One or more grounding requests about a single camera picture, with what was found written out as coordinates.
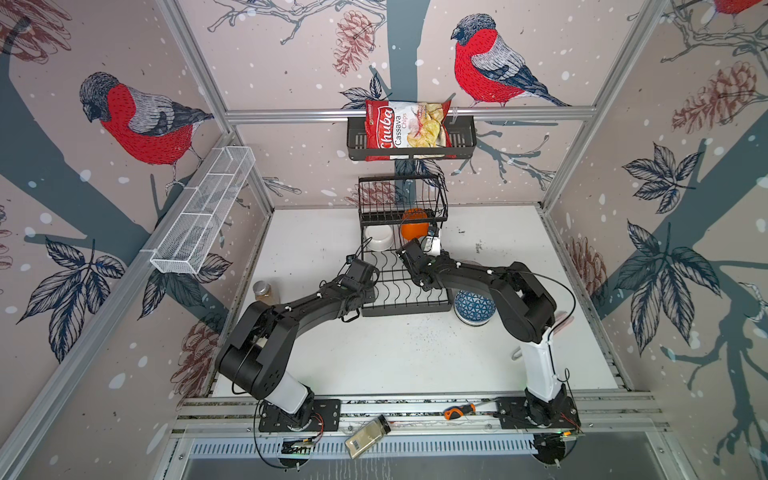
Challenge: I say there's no orange glass bowl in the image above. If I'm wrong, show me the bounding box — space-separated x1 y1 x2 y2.
400 208 430 242

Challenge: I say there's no white ceramic bowl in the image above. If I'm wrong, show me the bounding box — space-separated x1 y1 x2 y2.
364 225 394 252

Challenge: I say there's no blue patterned bowl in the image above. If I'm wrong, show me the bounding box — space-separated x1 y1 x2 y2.
453 290 496 327

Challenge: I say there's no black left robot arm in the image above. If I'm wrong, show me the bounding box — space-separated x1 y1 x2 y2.
215 259 379 426

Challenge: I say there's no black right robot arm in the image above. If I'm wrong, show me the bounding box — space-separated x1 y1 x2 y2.
398 240 563 402

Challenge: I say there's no small jar with brown contents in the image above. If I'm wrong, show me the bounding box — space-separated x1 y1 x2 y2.
252 280 280 305

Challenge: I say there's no red cassava chips bag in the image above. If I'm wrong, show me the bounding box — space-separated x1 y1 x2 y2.
365 100 452 150

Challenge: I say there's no beige electronic box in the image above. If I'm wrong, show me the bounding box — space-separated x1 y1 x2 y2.
344 415 391 459

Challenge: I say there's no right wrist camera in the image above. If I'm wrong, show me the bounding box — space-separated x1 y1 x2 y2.
420 235 442 256

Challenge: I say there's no black wire dish rack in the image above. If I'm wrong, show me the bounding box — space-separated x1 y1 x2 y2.
353 173 453 317

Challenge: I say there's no orange handled screwdriver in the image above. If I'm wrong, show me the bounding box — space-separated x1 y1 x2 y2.
443 403 476 421

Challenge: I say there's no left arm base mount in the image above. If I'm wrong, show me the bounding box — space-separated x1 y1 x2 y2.
256 391 341 433

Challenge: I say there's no black wall basket shelf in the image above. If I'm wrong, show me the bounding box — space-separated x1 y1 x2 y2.
347 116 477 161

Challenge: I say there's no white wire wall shelf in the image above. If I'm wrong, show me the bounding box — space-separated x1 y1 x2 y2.
150 146 255 275

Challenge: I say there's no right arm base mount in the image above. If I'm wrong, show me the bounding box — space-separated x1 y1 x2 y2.
495 384 583 467

